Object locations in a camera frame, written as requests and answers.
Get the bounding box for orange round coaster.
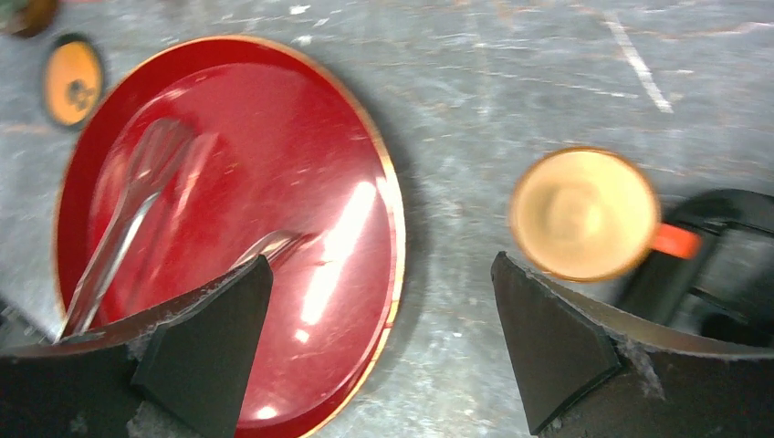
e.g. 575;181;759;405
38;32;108;131

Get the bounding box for round red tray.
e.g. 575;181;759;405
55;36;406;437

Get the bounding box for small orange cup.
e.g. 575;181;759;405
508;147;701;283

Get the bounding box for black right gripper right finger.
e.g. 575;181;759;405
490;252;773;437

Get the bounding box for black poker chip case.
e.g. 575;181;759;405
616;189;773;348

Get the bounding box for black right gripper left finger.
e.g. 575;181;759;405
1;256;273;437

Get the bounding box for brown round coaster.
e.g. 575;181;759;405
1;0;59;37

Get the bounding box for metal tongs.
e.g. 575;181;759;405
55;116;316;345

